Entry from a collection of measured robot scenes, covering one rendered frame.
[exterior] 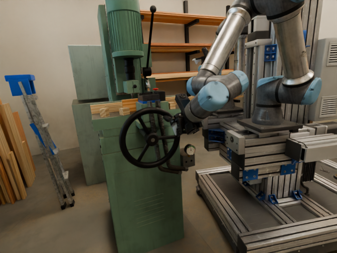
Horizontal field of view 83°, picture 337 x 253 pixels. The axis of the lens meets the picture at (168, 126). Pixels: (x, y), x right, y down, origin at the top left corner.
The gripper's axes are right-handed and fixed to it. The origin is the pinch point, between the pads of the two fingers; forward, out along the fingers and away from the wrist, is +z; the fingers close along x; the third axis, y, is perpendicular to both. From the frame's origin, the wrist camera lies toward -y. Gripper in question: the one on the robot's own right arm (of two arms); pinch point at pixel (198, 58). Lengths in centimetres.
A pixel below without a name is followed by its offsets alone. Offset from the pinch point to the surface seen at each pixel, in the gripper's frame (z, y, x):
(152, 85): -45, 12, -69
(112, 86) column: -41, 7, -95
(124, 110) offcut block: -74, 18, -97
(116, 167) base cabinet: -75, 47, -109
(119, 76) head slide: -50, 2, -90
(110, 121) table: -75, 22, -105
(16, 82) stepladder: 3, -8, -155
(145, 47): -43, -13, -67
